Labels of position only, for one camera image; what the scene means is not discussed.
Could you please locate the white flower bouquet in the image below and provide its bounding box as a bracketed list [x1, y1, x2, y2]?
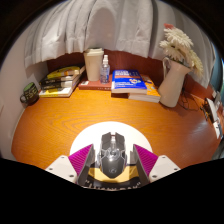
[158, 23, 204, 78]

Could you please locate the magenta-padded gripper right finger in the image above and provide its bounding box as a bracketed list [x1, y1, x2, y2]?
[129, 143, 182, 186]

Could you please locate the blue book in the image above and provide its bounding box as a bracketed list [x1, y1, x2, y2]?
[110, 69, 148, 95]

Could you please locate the white yellow black mouse pad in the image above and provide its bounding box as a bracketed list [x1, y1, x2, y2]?
[69, 121, 154, 190]

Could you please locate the black cable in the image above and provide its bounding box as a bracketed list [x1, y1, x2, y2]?
[179, 91, 205, 111]

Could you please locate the orange book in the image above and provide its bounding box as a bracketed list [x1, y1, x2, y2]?
[128, 74, 162, 104]

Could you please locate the yellow and white book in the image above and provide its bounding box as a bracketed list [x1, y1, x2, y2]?
[38, 84, 81, 98]

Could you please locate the beige tumbler with lid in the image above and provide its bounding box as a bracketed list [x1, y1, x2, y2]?
[83, 47, 105, 82]

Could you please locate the dark mug with green inside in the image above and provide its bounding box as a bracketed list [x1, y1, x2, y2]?
[19, 81, 40, 106]

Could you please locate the white pleated curtain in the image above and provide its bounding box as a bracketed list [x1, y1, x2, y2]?
[23, 0, 216, 89]

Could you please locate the reddish brown book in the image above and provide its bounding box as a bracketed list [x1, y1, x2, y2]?
[77, 79, 114, 92]

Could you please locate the clear spray bottle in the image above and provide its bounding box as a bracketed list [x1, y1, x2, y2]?
[99, 54, 111, 84]

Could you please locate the black grey computer mouse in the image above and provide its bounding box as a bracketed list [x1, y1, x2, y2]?
[96, 131, 128, 179]

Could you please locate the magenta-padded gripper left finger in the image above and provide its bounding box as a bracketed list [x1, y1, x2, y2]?
[45, 143, 96, 186]

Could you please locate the white jug vase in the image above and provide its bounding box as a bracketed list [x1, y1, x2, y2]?
[157, 56, 192, 108]

